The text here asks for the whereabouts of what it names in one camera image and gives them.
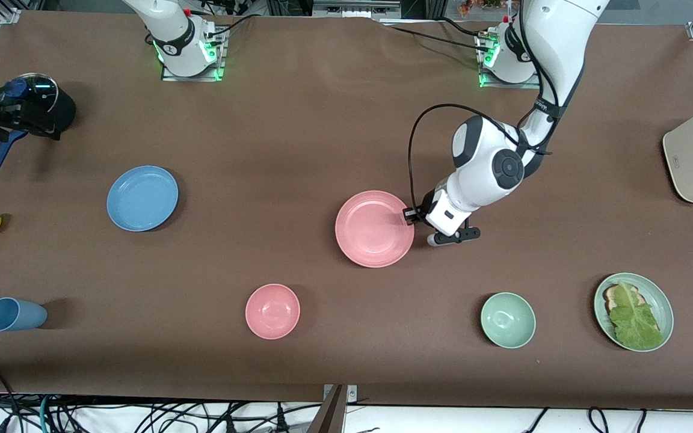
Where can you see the brown table cover cloth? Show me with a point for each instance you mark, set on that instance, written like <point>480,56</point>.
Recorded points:
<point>262,120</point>

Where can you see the green lettuce leaf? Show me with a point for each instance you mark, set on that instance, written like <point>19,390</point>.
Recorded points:
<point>635,328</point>

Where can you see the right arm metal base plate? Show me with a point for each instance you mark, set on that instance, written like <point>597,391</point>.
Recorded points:
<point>221,54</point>

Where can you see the green bowl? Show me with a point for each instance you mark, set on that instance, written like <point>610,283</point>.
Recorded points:
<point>508,320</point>

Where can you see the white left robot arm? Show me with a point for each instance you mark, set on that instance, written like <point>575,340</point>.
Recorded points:
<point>557,36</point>

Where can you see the metal table edge bracket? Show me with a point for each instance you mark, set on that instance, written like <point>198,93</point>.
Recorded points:
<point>352,394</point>

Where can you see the orange items behind table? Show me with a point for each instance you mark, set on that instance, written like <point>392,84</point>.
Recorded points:
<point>479,6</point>

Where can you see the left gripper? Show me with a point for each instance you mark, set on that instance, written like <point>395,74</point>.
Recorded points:
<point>425,207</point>

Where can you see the black pan with glass lid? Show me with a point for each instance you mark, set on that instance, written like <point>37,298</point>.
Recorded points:
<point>46,90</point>

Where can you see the pink plate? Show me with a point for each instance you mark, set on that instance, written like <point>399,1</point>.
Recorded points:
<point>373,228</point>

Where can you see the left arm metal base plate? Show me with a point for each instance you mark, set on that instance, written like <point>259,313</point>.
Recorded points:
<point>491,84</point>

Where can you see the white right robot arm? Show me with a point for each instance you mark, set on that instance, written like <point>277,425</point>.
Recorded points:
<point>172,36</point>

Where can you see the green plate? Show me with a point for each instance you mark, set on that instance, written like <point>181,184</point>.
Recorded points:
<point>656,297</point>

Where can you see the blue plate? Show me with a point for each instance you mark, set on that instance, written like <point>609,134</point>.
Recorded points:
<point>142,198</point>

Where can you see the pink bowl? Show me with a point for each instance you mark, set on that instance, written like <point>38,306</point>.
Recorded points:
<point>272,311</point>

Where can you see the dark pole under table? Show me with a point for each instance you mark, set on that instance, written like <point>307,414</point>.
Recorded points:
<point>328,415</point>

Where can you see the blue cup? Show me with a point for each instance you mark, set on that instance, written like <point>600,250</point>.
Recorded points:
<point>12,314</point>

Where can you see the toasted bread slice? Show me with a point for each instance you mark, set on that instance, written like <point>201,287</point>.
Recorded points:
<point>610,296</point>

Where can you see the grey box behind table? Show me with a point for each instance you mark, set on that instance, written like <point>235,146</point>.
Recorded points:
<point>355,7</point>

